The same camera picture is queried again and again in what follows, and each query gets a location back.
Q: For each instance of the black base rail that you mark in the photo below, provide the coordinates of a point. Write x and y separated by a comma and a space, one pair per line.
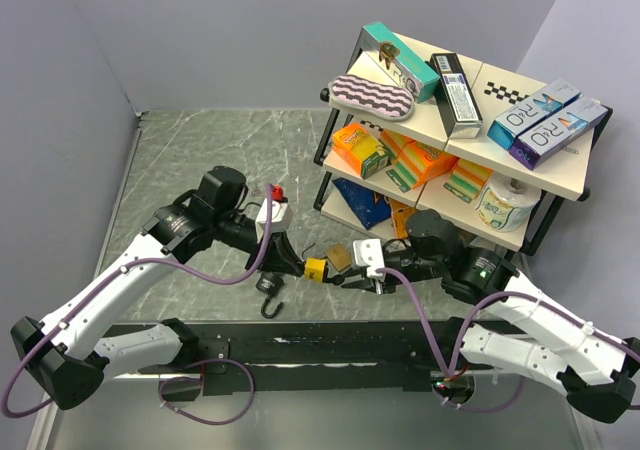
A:
288, 356

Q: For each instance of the orange green box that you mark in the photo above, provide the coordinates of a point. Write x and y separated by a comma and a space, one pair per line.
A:
363, 153

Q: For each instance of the striped sponge pack behind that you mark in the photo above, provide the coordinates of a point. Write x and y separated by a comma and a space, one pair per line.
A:
393, 143

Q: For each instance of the black silver box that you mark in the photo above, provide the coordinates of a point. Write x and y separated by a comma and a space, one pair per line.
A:
458, 109

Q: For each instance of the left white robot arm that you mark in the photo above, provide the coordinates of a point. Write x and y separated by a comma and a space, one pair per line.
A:
67, 352

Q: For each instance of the brass padlock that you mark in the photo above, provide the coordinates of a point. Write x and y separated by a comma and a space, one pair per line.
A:
338, 257

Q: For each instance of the teal box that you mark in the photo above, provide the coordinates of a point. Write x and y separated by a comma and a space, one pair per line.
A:
406, 68

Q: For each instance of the toilet paper roll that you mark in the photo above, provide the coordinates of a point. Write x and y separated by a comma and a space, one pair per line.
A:
505, 203

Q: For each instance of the orange snack pack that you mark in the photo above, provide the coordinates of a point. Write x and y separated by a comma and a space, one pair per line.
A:
402, 220

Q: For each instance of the pink wavy eye mask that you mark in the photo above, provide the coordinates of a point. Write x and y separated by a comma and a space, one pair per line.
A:
388, 102

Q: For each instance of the blue toothpaste box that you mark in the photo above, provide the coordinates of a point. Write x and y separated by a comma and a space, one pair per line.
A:
530, 111

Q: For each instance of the orange sponge pack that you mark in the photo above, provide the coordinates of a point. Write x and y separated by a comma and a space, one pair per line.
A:
415, 164

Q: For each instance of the blue snack bag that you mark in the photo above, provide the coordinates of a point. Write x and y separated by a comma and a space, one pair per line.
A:
369, 206

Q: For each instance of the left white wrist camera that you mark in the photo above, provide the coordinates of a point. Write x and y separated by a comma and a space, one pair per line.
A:
281, 214

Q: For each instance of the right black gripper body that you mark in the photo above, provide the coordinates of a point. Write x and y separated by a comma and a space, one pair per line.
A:
403, 260

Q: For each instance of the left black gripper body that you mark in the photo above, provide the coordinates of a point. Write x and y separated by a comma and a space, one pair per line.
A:
253, 256

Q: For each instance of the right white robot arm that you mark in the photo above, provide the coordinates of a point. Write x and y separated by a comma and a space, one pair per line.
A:
513, 326

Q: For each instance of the striped sponge pack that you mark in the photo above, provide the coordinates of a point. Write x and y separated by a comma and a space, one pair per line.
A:
466, 180
393, 143

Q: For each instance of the yellow padlock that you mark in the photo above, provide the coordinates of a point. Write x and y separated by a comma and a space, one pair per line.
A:
316, 269

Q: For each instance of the purple toothpaste box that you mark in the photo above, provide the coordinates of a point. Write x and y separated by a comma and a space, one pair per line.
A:
544, 140

